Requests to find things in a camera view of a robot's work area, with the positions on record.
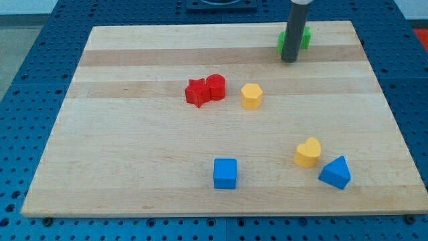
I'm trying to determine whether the wooden board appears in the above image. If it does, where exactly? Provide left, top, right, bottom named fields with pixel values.
left=21, top=21, right=427, bottom=218

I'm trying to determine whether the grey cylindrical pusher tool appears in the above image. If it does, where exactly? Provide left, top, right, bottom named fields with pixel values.
left=281, top=0, right=313, bottom=63

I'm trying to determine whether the yellow heart block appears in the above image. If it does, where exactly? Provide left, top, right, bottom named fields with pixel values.
left=293, top=137, right=322, bottom=168

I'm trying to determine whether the red cylinder block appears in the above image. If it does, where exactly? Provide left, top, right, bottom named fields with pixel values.
left=205, top=74, right=226, bottom=101

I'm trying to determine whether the green block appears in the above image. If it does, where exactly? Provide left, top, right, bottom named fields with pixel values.
left=277, top=26, right=312, bottom=54

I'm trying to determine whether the blue cube block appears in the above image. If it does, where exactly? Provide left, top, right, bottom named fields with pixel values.
left=213, top=158, right=237, bottom=189

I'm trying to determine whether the red star block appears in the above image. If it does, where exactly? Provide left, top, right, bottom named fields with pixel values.
left=185, top=78, right=211, bottom=108

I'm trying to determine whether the blue triangle block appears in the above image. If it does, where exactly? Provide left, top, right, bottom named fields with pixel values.
left=318, top=156, right=351, bottom=189

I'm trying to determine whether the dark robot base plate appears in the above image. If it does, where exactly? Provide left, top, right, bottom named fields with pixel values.
left=185, top=0, right=257, bottom=11

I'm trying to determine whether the yellow hexagon block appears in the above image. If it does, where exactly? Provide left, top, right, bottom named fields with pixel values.
left=240, top=83, right=263, bottom=110

